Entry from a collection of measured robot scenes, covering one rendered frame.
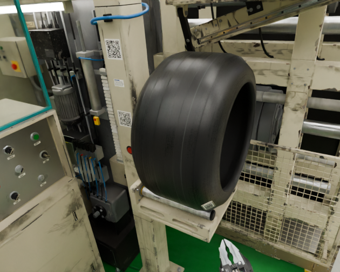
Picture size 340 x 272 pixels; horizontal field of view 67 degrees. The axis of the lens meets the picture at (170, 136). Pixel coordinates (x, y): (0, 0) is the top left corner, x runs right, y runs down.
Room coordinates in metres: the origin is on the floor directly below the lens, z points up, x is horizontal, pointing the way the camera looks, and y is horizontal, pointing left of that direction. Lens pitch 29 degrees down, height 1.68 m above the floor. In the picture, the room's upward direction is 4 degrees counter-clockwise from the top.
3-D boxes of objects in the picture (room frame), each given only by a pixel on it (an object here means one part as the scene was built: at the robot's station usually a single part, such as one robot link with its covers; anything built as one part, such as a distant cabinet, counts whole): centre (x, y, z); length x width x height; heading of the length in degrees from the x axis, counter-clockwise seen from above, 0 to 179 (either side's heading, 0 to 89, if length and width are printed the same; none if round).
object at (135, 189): (1.04, 0.08, 0.90); 0.40 x 0.03 x 0.10; 147
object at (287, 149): (1.10, -0.44, 0.65); 0.90 x 0.02 x 0.70; 57
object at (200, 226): (0.83, 0.00, 0.84); 0.36 x 0.09 x 0.06; 57
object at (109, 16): (1.06, 0.15, 1.62); 0.19 x 0.19 x 0.06; 57
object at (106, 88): (1.08, 0.24, 1.19); 0.05 x 0.04 x 0.48; 147
